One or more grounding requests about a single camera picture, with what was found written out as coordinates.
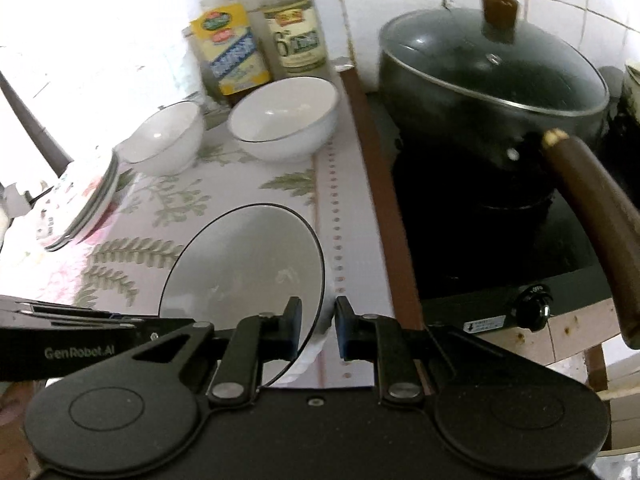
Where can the cooking oil bottle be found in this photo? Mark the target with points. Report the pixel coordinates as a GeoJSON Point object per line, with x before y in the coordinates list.
{"type": "Point", "coordinates": [230, 45]}

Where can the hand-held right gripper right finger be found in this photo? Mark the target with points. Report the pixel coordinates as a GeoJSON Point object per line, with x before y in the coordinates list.
{"type": "Point", "coordinates": [342, 326]}

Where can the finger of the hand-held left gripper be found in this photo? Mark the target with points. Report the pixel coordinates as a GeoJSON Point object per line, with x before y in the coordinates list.
{"type": "Point", "coordinates": [60, 317]}

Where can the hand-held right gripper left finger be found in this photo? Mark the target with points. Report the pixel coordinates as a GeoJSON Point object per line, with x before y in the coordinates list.
{"type": "Point", "coordinates": [295, 321]}

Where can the wooden stove stand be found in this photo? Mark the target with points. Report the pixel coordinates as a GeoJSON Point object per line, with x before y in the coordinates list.
{"type": "Point", "coordinates": [565, 330]}

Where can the black stove knob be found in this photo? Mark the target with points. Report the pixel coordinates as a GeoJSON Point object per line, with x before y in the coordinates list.
{"type": "Point", "coordinates": [535, 307]}

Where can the bunny print plate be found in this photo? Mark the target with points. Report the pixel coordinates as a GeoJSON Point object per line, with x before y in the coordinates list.
{"type": "Point", "coordinates": [80, 195]}

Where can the black gas stove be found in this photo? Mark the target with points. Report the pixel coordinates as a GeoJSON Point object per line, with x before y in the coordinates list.
{"type": "Point", "coordinates": [475, 240]}

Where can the floral tablecloth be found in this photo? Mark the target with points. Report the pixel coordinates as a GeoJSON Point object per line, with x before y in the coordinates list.
{"type": "Point", "coordinates": [350, 220]}

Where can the clear vinegar bottle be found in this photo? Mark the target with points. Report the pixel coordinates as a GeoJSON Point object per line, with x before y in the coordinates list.
{"type": "Point", "coordinates": [295, 30]}

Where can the white bowl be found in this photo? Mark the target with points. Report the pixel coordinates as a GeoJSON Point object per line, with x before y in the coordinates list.
{"type": "Point", "coordinates": [160, 145]}
{"type": "Point", "coordinates": [240, 270]}
{"type": "Point", "coordinates": [285, 110]}

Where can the white black-rimmed plate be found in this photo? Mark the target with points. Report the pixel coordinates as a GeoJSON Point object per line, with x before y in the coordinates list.
{"type": "Point", "coordinates": [108, 203]}

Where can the glass pot lid brown knob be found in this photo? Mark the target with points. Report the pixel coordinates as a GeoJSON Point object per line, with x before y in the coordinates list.
{"type": "Point", "coordinates": [475, 45]}

